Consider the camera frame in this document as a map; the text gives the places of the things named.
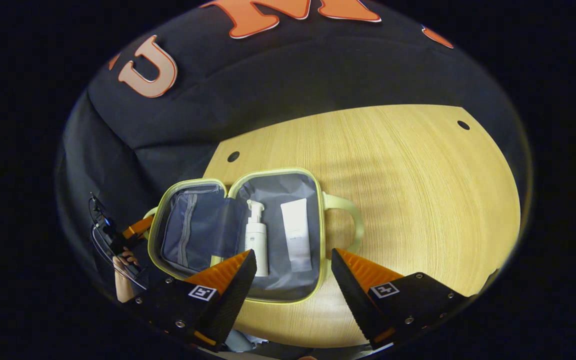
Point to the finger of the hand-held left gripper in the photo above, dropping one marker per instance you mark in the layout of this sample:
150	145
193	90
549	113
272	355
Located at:
138	227

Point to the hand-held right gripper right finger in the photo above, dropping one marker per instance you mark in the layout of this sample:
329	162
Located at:
353	302

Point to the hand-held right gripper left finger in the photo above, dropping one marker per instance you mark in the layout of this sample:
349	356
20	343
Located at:
233	302

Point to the white pump bottle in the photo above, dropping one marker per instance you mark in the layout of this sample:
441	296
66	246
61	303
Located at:
256	245

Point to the pale yellow suitcase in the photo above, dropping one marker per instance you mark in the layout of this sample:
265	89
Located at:
203	230

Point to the white squeeze tube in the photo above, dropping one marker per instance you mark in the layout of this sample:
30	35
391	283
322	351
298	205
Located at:
296	235

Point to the person's light trousers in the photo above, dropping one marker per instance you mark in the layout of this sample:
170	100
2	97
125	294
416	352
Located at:
243	342

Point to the black backdrop cloth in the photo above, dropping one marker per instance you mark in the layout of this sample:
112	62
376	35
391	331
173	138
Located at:
268	80

